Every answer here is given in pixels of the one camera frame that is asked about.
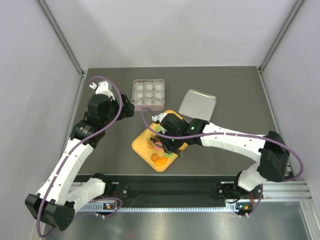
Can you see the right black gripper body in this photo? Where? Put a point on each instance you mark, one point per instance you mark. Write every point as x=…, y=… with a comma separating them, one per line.
x=172, y=145

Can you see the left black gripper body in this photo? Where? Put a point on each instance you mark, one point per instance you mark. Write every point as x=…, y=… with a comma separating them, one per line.
x=125, y=111

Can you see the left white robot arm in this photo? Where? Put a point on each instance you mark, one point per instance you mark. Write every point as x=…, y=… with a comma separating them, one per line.
x=55, y=204

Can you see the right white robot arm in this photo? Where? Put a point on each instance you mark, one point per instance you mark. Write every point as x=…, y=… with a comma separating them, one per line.
x=268, y=152

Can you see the pink sandwich cookie left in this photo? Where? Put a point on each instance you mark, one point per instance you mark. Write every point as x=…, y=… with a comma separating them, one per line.
x=157, y=148

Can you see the green sandwich cookie bottom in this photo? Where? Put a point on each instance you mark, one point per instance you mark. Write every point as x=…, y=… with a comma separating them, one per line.
x=169, y=155

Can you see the green sandwich cookie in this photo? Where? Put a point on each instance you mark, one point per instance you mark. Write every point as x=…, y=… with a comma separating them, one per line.
x=158, y=128
x=169, y=155

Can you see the yellow plastic tray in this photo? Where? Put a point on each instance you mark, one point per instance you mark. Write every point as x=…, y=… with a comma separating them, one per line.
x=140, y=147

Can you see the swirl cookie bottom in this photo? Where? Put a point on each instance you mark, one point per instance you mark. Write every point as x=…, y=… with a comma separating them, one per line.
x=154, y=157

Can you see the green sandwich cookie top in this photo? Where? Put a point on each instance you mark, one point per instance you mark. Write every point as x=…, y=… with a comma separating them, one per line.
x=158, y=128

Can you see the fish shaped cookie bottom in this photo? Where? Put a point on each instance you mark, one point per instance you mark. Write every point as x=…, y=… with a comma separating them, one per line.
x=161, y=161

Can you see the pink cookie tin box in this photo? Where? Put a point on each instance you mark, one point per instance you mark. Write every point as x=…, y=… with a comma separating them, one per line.
x=148, y=93

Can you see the silver tin lid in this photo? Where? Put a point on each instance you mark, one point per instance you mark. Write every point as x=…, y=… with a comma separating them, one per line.
x=197, y=105

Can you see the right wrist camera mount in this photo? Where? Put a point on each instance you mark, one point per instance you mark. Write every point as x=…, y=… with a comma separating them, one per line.
x=157, y=119

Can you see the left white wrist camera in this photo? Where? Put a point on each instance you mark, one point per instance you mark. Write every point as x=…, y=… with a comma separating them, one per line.
x=102, y=88

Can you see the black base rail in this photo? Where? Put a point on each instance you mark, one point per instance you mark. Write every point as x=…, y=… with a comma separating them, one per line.
x=176, y=191

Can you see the aluminium frame rail front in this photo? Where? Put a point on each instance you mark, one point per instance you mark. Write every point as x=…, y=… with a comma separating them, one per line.
x=294, y=191

